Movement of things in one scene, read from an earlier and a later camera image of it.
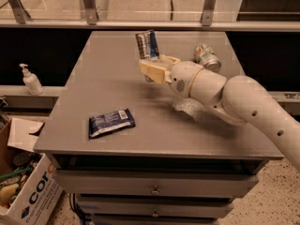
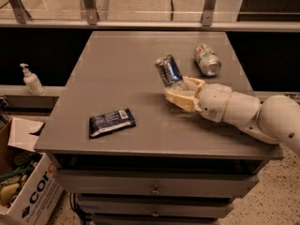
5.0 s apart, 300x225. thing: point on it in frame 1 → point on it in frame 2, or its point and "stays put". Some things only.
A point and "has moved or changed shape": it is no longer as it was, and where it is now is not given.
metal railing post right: x=210 y=0 stays put
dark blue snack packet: x=103 y=125 stays put
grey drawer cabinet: x=135 y=152 stays put
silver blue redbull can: x=147 y=45 has moved or changed shape
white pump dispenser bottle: x=32 y=82 stays put
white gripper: x=183 y=76 → x=213 y=101
